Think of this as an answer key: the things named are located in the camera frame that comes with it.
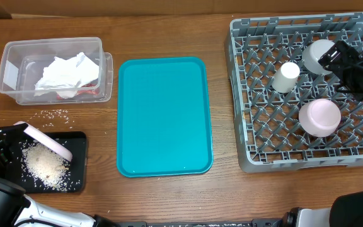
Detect grey dishwasher rack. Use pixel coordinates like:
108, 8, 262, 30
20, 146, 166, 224
225, 12, 363, 173

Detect pink small bowl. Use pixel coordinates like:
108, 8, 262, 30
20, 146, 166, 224
299, 99, 341, 137

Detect white napkin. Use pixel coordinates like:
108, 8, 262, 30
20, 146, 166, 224
35, 52, 100, 99

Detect clear plastic bin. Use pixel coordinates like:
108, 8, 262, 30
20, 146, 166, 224
0, 37, 113, 105

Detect red snack wrapper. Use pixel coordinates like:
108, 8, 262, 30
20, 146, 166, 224
57, 88, 100, 100

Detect black tray bin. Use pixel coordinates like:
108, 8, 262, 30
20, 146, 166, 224
0, 132, 88, 194

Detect scattered rice grains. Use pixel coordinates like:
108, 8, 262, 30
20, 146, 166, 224
25, 108, 75, 131

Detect cardboard backdrop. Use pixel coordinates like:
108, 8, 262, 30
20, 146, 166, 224
0, 0, 363, 18

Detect teal plastic tray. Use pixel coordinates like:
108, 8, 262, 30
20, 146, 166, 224
117, 57, 214, 178

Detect grey bowl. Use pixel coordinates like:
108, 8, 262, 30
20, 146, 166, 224
302, 39, 334, 75

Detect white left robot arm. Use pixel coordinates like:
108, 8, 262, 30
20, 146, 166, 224
0, 122, 120, 227

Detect pile of rice waste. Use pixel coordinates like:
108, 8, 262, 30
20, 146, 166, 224
20, 143, 73, 192

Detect white plate with crumbs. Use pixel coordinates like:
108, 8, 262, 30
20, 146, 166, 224
14, 121, 72, 162

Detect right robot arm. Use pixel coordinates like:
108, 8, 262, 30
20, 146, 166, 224
272, 41, 363, 226

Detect white cup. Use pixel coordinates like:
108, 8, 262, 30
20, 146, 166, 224
272, 62, 300, 93

